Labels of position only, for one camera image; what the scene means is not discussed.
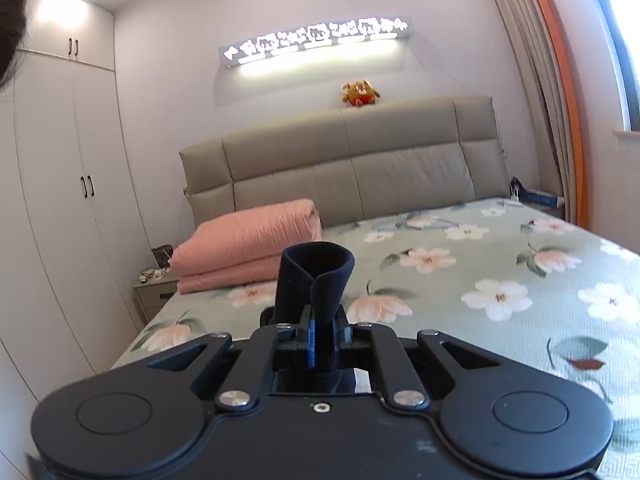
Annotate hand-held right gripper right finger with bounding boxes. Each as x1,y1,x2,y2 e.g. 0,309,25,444
320,308,502,410

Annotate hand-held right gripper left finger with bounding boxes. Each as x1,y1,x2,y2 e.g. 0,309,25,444
145,317,318,410

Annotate navy blue garment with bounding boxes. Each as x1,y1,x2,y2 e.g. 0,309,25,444
259,242,356,394

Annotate folded pink quilt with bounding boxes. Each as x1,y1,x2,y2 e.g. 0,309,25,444
168,198,324,295

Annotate bed with floral green sheet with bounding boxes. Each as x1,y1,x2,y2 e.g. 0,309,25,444
109,195,640,480

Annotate beige padded headboard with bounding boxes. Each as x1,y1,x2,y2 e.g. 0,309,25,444
178,95,511,229

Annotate grey nightstand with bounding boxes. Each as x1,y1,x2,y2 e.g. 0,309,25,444
132,271,181,324

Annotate brown plush toy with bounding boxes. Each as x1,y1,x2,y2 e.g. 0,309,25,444
341,79,382,108

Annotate blue box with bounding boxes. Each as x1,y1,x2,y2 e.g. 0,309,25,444
509,176,567,209

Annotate white built-in wardrobe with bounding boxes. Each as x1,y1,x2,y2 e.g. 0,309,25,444
0,0,153,413

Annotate beige curtain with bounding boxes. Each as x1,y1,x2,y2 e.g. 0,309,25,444
479,0,577,222

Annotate orange curtain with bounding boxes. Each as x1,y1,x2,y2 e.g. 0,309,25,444
517,0,590,230

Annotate person's dark hair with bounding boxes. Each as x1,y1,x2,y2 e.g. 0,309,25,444
0,0,34,92

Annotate lit wall light strip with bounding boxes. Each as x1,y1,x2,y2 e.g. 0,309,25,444
218,16,414,70

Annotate window frame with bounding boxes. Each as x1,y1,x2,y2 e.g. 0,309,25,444
580,0,640,132

